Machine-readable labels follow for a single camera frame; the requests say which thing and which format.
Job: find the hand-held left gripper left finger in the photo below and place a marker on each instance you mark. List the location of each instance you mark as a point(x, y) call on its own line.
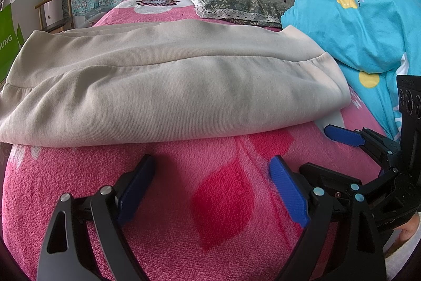
point(137, 188)

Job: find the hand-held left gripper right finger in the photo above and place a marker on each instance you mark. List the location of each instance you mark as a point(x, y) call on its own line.
point(289, 193)

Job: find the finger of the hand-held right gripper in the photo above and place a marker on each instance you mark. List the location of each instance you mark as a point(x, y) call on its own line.
point(329, 175)
point(341, 135)

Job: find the beige zip jacket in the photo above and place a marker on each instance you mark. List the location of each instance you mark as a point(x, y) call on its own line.
point(181, 90)

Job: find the person's right forearm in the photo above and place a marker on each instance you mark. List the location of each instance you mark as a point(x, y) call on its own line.
point(404, 263)

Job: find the person's right hand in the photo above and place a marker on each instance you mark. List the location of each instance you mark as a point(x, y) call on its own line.
point(409, 230)

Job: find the pink fleece blanket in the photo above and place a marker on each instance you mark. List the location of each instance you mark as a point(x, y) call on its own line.
point(197, 202)

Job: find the blue printed duvet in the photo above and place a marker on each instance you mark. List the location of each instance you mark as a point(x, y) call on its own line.
point(355, 21)

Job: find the green floral pillow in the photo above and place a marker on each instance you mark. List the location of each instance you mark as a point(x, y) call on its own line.
point(236, 4)

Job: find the grey object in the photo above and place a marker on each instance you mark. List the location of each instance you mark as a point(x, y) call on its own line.
point(97, 14)

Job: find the wooden chair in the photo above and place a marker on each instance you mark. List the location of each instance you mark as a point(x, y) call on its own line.
point(67, 9)

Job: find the green shopping bag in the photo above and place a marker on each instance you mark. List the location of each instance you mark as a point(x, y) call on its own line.
point(8, 44)

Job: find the white box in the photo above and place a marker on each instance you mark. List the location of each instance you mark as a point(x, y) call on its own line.
point(52, 9)

